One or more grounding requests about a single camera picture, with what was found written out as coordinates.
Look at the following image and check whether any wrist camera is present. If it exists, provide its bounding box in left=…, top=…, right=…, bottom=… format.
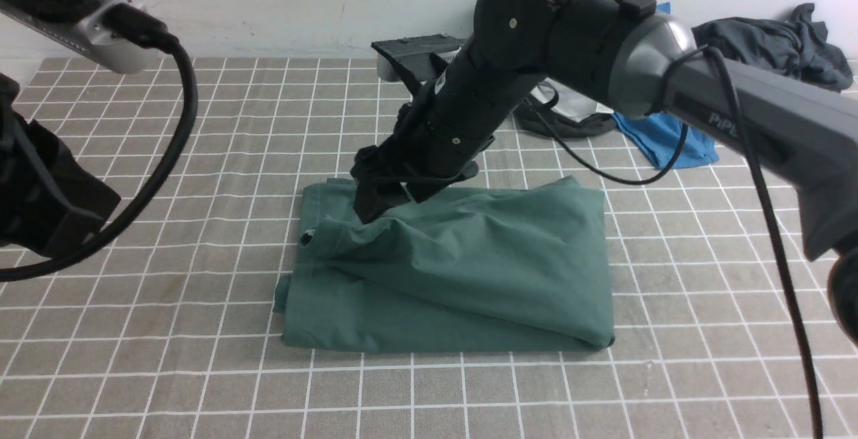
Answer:
left=371, top=34, right=466, bottom=96
left=1, top=0, right=174, bottom=74

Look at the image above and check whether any left camera cable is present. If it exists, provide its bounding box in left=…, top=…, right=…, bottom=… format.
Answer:
left=0, top=7, right=199, bottom=283

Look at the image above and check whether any dark grey crumpled garment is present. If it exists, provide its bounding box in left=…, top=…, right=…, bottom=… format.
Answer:
left=692, top=3, right=854, bottom=93

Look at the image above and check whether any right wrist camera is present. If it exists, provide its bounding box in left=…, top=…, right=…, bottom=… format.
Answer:
left=371, top=34, right=466, bottom=96

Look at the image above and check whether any blue t-shirt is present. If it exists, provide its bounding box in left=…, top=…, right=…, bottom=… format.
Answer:
left=613, top=1, right=720, bottom=170

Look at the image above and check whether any black garment in pile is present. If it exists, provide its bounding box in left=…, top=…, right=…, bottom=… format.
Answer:
left=511, top=78, right=618, bottom=140

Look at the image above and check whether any grey checkered tablecloth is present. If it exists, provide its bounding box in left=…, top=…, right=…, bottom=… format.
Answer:
left=0, top=58, right=858, bottom=439

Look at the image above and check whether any green long sleeve shirt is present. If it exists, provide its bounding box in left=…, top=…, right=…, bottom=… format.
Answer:
left=275, top=178, right=615, bottom=354

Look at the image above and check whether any white crumpled garment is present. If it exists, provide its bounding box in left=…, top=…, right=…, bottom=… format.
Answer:
left=530, top=78, right=613, bottom=121

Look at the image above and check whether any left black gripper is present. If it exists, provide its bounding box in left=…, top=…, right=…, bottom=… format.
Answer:
left=1, top=75, right=121, bottom=259

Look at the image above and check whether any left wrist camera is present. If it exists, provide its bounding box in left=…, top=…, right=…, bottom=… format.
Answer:
left=1, top=0, right=174, bottom=74

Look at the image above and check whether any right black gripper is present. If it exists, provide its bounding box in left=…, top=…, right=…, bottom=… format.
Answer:
left=352, top=38, right=544, bottom=223

